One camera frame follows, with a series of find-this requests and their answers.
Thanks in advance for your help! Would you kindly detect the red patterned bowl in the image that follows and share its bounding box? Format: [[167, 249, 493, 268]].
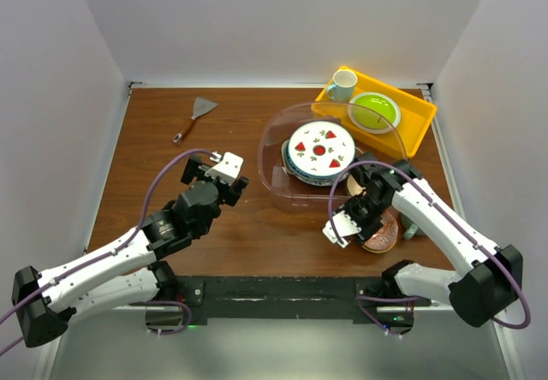
[[361, 211, 399, 253]]

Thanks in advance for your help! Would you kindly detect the cream black bowl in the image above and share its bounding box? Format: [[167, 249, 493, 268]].
[[346, 175, 365, 197]]

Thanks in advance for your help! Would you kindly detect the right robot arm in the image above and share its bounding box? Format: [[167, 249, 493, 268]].
[[323, 160, 532, 330]]

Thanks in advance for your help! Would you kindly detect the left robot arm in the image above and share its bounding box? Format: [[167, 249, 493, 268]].
[[4, 149, 249, 348]]

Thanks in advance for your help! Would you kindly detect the teal ceramic mug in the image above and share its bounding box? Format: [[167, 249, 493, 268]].
[[400, 213, 426, 240]]

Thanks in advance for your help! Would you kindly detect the yellow plastic tray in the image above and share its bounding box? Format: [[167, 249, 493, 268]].
[[311, 66, 437, 159]]

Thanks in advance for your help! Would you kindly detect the light blue mug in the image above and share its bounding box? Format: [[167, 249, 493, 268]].
[[325, 69, 358, 103]]

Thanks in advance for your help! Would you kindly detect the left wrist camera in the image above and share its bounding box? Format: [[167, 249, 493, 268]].
[[205, 151, 244, 186]]

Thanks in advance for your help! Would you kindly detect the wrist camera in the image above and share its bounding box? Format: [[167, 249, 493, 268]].
[[205, 151, 244, 186], [322, 211, 361, 248]]

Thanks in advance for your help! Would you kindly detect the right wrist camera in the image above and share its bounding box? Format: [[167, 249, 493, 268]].
[[322, 211, 361, 248]]

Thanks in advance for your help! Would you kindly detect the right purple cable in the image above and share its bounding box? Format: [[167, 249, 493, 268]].
[[328, 160, 532, 330]]

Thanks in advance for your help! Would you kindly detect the purple cable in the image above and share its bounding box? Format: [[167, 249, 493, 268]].
[[328, 160, 532, 330], [0, 148, 215, 355]]

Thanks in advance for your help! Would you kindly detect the metal scraper wooden handle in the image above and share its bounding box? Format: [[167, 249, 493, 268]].
[[173, 97, 218, 144]]

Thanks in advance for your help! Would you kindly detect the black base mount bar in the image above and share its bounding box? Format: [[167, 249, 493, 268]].
[[145, 275, 429, 328]]

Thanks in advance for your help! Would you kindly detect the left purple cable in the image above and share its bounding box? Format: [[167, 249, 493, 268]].
[[0, 148, 215, 355]]

